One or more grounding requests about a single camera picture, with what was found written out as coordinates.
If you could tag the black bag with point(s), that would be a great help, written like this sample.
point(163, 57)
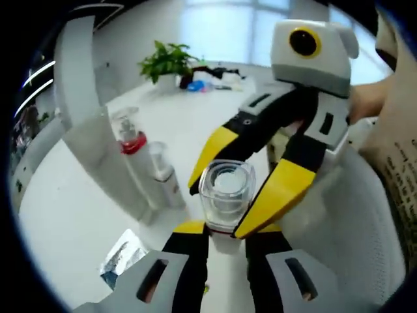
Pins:
point(215, 72)

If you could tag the green black skincare sachet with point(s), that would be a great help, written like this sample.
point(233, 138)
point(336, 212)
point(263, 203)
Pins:
point(123, 257)

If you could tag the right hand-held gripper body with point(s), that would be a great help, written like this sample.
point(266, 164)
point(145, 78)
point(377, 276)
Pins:
point(309, 65)

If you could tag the white red-collared skincare bottle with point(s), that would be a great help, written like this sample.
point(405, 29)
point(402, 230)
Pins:
point(137, 176)

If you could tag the dark red container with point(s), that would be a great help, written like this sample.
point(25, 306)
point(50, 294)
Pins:
point(185, 82)

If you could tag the white mesh chair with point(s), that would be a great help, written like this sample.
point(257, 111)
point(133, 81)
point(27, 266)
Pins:
point(352, 228)

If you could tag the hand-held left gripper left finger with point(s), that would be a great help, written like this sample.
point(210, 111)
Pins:
point(185, 277)

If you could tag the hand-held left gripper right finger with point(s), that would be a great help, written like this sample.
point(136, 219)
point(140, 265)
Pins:
point(270, 277)

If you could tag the white printed shirt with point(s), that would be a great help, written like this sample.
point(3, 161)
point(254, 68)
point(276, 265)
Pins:
point(400, 146)

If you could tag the clear skincare spray bottle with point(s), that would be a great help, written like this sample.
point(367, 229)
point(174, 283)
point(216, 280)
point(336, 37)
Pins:
point(226, 182)

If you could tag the small red-label skincare bottle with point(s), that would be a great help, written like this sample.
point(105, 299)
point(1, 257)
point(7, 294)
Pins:
point(167, 182)

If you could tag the green potted plant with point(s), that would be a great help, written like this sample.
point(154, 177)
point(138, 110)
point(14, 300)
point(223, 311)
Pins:
point(166, 62)

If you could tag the person's right hand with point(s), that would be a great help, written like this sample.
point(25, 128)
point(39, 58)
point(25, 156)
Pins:
point(368, 101)

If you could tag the ceiling light strip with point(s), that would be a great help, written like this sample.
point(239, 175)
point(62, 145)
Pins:
point(40, 71)
point(32, 96)

